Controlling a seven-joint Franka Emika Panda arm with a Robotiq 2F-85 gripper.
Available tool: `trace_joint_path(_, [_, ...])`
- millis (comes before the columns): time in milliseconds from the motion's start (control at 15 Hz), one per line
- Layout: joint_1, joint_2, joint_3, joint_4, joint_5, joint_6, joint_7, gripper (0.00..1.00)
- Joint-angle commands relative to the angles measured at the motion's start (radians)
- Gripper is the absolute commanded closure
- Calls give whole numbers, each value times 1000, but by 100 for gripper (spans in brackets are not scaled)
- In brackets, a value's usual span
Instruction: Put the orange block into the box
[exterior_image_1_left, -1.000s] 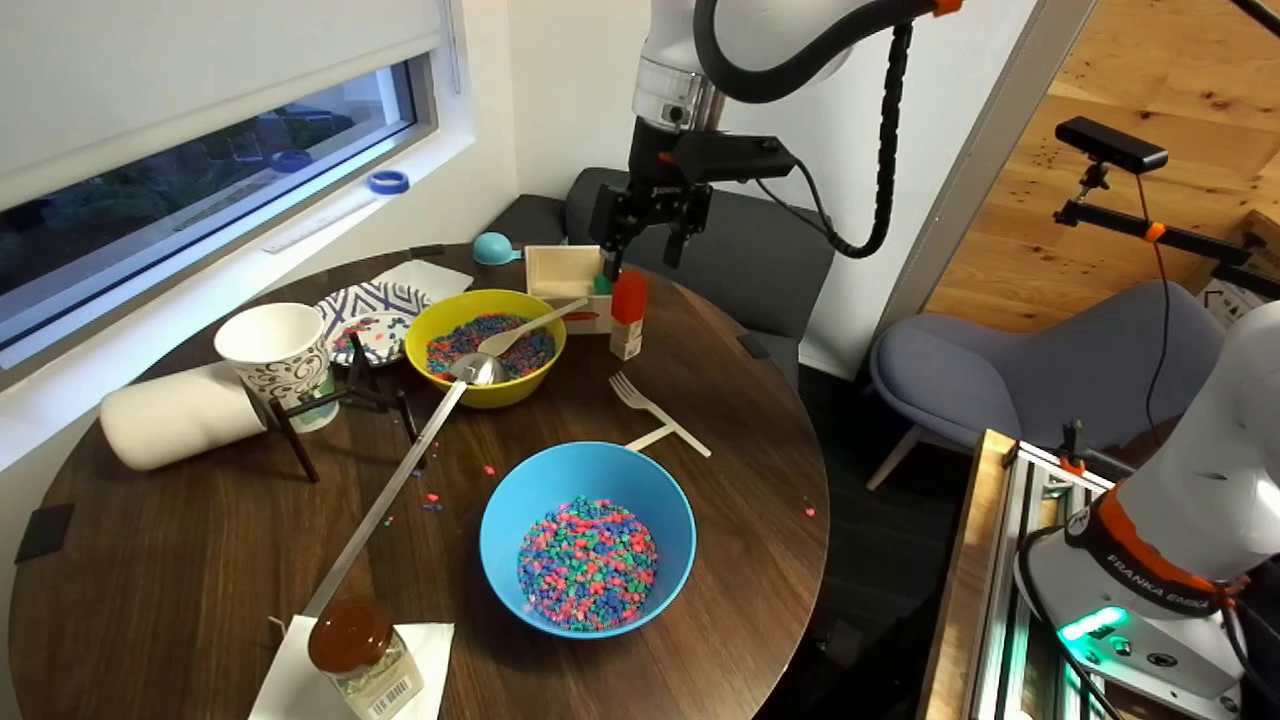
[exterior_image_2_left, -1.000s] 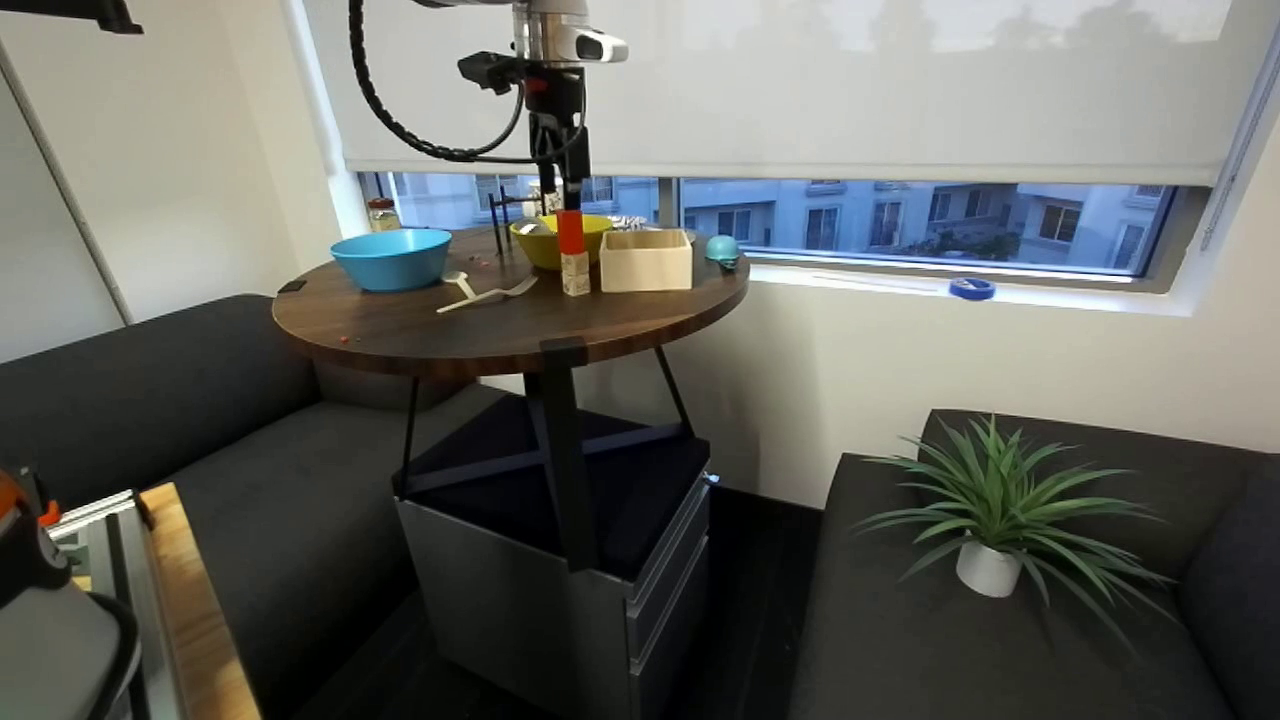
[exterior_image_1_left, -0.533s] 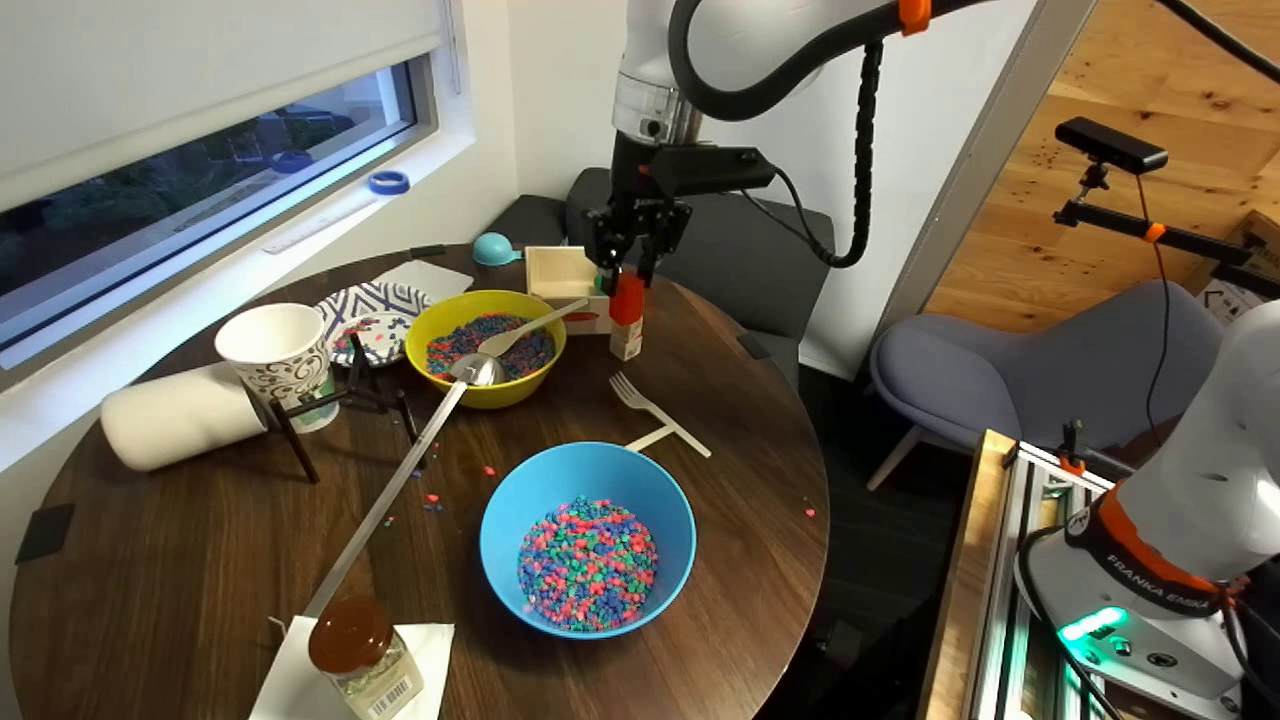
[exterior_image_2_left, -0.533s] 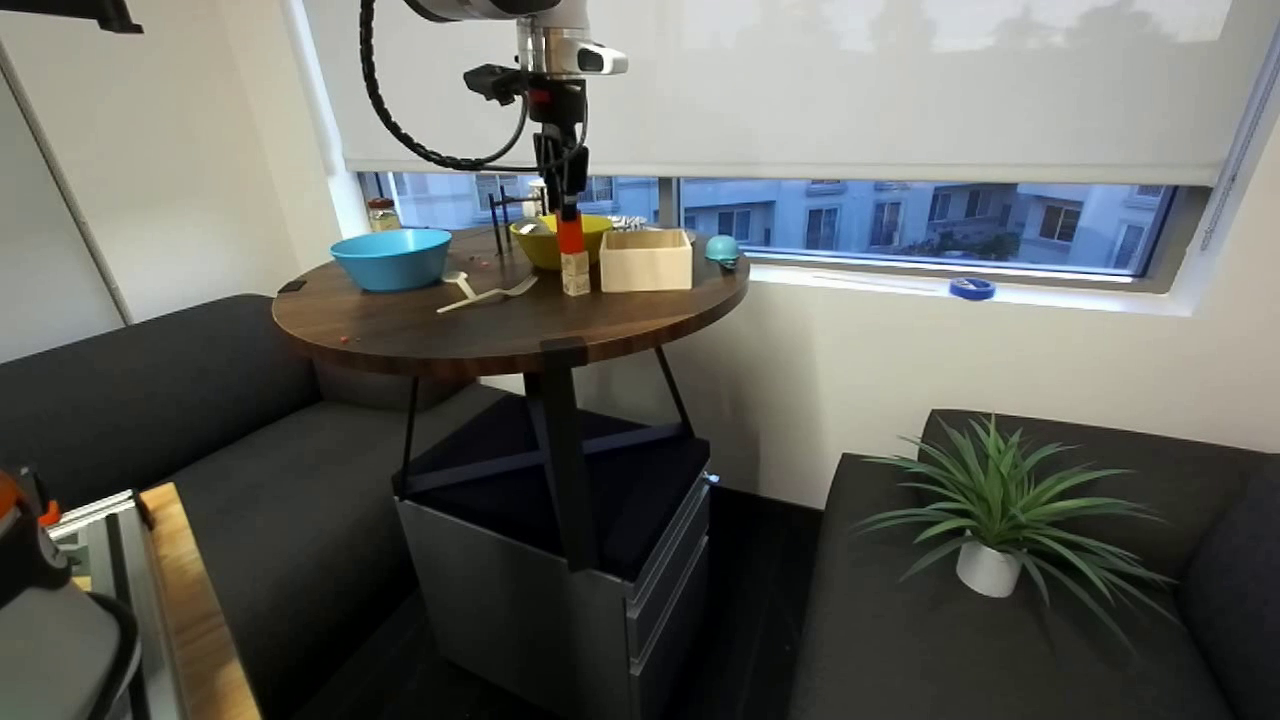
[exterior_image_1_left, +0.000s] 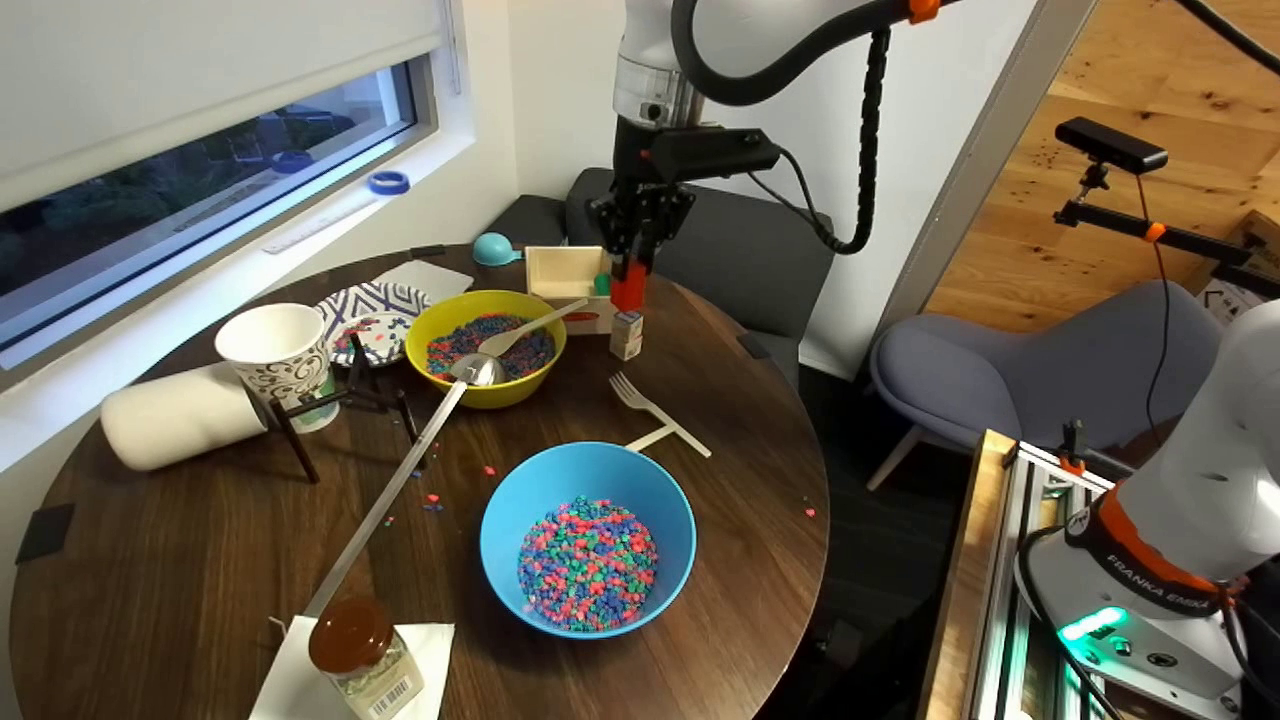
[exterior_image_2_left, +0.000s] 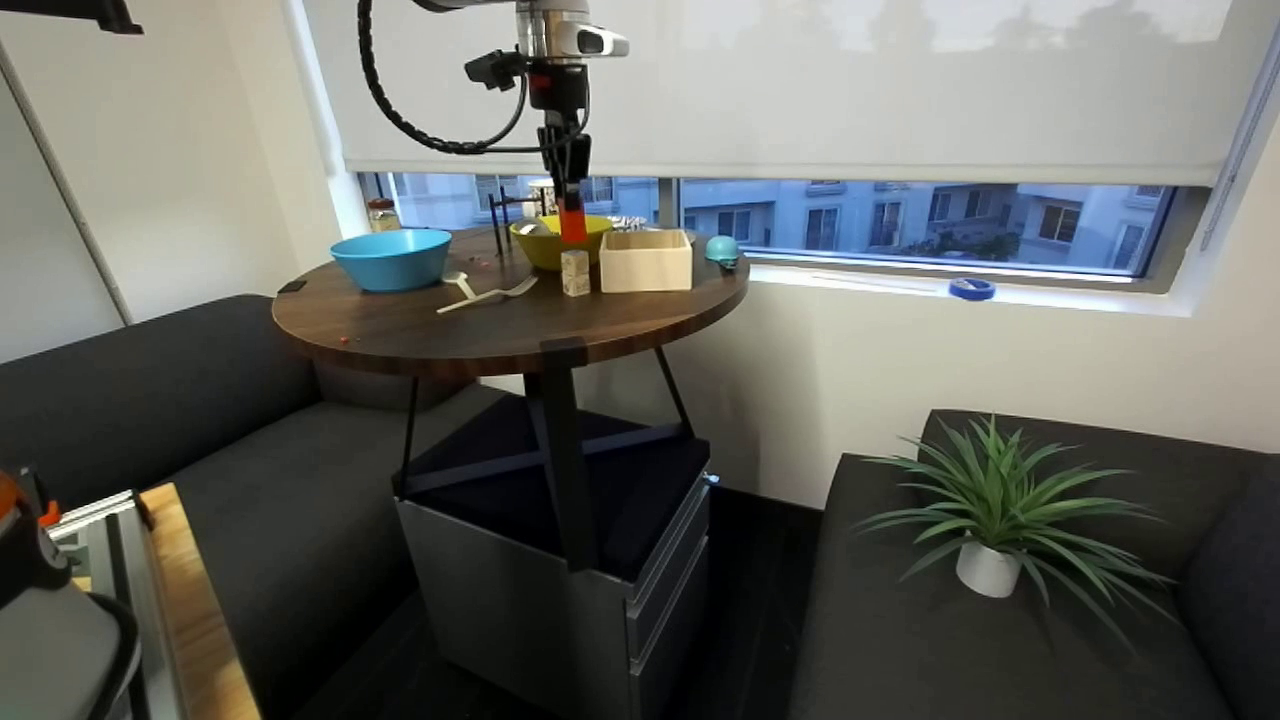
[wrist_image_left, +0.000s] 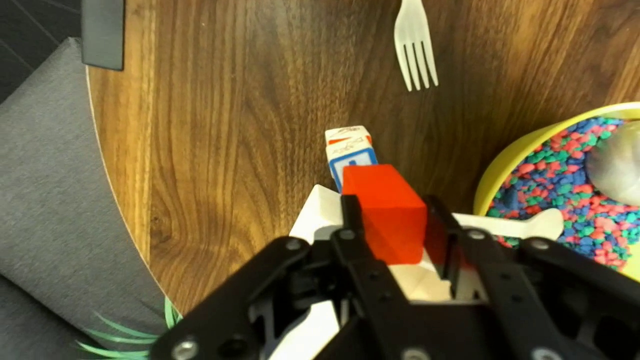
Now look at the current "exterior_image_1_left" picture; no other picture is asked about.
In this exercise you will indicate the white plastic stick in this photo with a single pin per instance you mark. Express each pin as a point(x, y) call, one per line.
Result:
point(650, 439)

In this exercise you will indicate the white plastic fork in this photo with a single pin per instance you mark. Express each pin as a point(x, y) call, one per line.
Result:
point(663, 415)

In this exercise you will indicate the open wooden box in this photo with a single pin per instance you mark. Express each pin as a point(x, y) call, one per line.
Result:
point(560, 272)

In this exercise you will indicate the dark sofa chair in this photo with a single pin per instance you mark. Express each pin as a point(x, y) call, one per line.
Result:
point(744, 261)

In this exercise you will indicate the white roller blind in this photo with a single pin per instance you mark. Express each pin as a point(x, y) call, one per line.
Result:
point(203, 65)

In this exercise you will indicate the round dark wooden table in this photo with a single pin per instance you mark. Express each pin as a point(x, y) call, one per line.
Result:
point(174, 586)

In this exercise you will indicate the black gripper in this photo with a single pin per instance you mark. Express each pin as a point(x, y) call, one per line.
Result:
point(636, 203)

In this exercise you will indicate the black square coaster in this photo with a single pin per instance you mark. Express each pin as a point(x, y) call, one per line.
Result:
point(47, 534)

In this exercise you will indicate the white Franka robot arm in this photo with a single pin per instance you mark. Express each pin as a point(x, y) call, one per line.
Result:
point(1204, 467)

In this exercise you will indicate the long metal rod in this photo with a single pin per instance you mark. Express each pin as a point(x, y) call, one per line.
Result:
point(387, 503)

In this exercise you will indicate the multicolour beads pile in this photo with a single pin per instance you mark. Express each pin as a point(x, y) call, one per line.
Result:
point(588, 560)
point(525, 358)

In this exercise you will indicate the black stereo camera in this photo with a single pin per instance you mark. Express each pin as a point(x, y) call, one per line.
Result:
point(1108, 142)

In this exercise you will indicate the jar with brown lid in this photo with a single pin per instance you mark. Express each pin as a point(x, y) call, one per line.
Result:
point(358, 646)

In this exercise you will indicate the black metal stand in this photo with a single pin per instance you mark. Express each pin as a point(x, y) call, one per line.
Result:
point(365, 395)

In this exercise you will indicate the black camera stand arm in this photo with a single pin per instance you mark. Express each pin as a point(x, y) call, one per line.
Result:
point(1134, 226)

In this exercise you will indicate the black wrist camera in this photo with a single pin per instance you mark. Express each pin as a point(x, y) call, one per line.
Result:
point(720, 148)

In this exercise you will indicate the window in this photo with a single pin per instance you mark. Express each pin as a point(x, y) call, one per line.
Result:
point(163, 212)

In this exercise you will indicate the blue disc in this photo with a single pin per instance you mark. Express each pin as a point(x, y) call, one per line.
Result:
point(388, 187)

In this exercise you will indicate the small teal egg-shaped object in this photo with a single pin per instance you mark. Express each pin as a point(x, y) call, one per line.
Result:
point(492, 248)

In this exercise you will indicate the white paper napkin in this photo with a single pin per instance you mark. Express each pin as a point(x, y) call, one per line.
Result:
point(424, 652)

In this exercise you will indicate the aluminium frame wooden-edged bench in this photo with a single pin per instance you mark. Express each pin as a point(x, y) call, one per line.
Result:
point(966, 586)

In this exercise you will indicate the grey upholstered chair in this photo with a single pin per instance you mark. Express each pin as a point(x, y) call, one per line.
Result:
point(1040, 366)

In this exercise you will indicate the yellow bowl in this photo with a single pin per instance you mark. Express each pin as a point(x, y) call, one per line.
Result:
point(424, 341)

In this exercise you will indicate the patterned cloth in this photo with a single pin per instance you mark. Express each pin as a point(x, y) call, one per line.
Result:
point(387, 300)

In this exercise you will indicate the silver spoon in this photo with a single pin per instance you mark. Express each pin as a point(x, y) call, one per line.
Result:
point(525, 330)

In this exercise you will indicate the small green block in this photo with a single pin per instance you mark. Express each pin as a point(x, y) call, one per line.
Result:
point(602, 287)

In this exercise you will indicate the patterned paper cup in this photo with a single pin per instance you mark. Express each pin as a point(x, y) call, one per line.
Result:
point(278, 355)

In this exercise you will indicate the blue bowl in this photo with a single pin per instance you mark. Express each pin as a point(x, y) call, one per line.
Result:
point(515, 504)

